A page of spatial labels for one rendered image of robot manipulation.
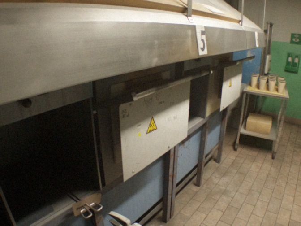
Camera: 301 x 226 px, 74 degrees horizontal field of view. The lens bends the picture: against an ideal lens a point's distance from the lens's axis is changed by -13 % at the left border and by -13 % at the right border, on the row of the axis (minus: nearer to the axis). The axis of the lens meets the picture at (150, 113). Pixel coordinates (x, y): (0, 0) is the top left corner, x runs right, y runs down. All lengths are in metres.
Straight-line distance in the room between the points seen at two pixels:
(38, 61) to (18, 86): 0.07
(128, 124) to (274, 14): 4.09
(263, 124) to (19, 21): 3.12
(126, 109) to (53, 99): 0.31
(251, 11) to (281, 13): 0.57
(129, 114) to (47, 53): 0.57
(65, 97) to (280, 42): 4.25
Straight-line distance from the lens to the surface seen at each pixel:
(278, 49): 4.70
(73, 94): 0.90
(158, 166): 1.72
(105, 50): 0.61
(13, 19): 0.51
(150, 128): 1.14
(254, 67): 3.80
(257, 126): 3.31
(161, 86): 0.95
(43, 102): 0.84
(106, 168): 1.18
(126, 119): 0.98
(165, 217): 2.12
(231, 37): 1.51
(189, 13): 1.04
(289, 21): 4.69
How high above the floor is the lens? 1.62
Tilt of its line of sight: 21 degrees down
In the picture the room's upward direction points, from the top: straight up
